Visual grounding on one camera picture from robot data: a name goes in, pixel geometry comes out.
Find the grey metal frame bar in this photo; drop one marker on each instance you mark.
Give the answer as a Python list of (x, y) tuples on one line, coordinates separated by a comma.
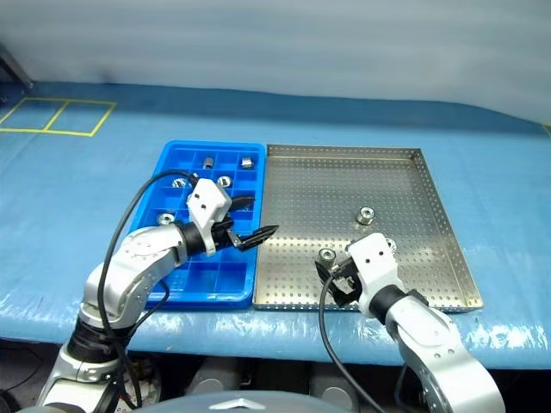
[(17, 71)]

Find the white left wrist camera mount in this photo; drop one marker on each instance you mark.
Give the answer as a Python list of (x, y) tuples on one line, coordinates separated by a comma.
[(206, 202)]

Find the grey robot torso with logo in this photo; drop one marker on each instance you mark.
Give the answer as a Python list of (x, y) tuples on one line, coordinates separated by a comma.
[(237, 404)]

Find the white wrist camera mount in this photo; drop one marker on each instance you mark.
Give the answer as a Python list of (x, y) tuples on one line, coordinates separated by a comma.
[(206, 202), (374, 262)]

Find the blue plastic compartment tray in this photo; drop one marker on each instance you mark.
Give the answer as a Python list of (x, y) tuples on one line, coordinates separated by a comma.
[(232, 275)]

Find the black waste bin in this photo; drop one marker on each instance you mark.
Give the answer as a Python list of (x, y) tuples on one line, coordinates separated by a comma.
[(148, 378)]

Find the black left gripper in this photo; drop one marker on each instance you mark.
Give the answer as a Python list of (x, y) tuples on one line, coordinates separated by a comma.
[(224, 236)]

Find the grey rounded cylinder shape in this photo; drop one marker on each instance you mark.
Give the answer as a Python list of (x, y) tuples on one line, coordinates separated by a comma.
[(333, 387), (211, 378)]

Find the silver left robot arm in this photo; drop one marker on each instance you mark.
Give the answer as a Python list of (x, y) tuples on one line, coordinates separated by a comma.
[(142, 254)]

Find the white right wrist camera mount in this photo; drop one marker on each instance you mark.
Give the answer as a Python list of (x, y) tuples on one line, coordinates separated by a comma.
[(374, 262)]

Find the small steel roller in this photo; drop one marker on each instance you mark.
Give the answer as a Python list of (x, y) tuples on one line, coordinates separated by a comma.
[(208, 163), (246, 162), (178, 183), (165, 218), (223, 181), (326, 256), (366, 215), (391, 244)]

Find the perforated steel tray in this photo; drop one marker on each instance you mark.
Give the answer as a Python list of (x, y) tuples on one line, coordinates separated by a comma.
[(327, 189)]

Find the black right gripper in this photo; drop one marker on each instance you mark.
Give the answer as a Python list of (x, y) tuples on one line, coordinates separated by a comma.
[(346, 275)]

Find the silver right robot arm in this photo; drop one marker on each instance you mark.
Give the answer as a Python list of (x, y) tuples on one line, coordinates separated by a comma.
[(430, 331)]

